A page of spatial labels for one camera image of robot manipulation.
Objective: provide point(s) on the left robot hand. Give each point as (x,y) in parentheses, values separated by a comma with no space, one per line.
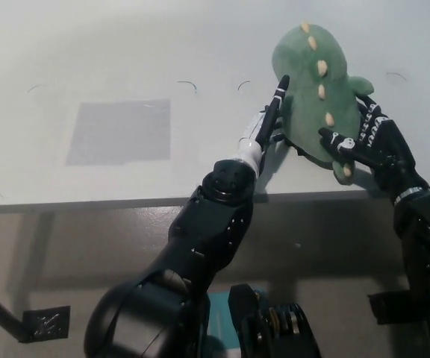
(250,153)

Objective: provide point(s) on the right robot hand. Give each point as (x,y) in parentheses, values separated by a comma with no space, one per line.
(390,149)

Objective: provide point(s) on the green plush dinosaur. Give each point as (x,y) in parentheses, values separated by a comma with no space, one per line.
(312,108)

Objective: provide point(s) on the grey tape square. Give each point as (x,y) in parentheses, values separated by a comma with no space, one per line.
(119,132)

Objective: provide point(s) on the black floor tape patch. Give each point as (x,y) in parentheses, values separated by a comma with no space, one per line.
(390,311)
(47,322)

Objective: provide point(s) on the black and teal robot torso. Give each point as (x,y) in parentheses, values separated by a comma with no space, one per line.
(271,324)

